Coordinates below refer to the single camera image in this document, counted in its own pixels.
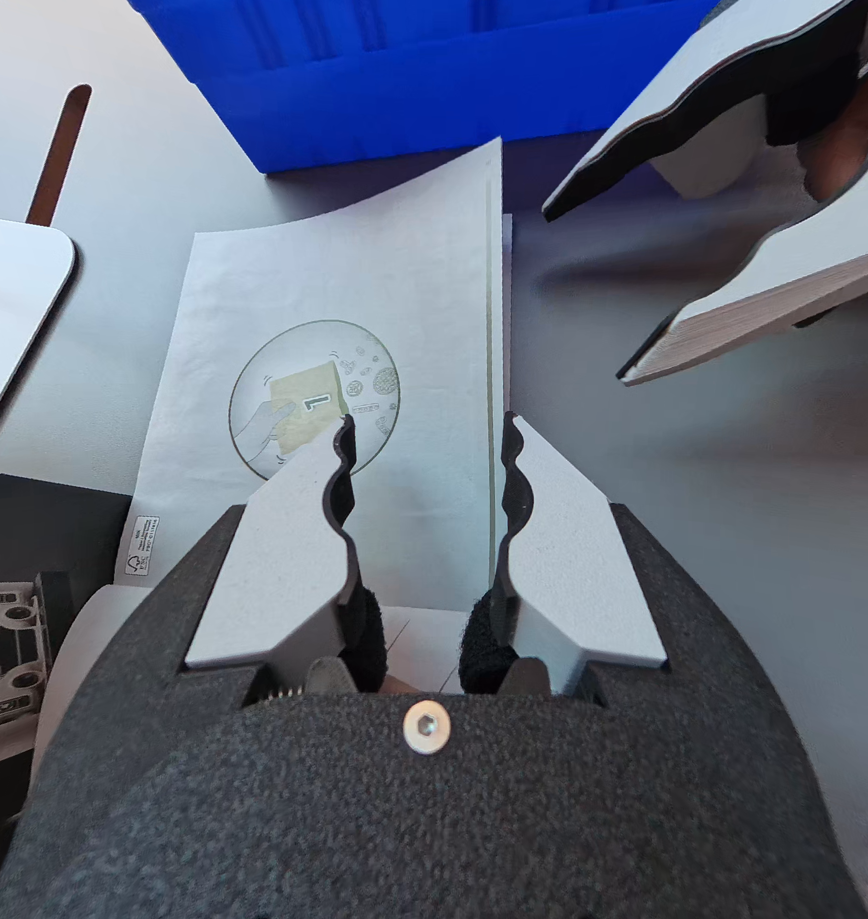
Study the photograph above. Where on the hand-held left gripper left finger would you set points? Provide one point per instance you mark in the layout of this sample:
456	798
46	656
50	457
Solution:
268	567

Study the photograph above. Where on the person's right hand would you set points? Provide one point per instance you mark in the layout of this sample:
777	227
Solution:
836	158

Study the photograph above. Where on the brown table strip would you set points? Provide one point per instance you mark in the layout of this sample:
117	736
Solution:
59	154

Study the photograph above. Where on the blue plastic bin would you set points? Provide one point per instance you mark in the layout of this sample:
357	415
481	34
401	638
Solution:
441	93

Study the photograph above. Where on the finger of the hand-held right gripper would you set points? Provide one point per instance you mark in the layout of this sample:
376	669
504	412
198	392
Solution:
785	287
721	79

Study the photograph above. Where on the white stand base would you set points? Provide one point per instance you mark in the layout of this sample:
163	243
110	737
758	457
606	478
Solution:
10	309

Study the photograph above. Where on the black lego set box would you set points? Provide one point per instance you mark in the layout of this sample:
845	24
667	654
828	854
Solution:
17	632

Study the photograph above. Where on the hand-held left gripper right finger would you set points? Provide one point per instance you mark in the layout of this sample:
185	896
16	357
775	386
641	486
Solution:
577	567

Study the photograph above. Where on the white instruction booklet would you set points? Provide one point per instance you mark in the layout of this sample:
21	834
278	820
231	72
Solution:
405	287

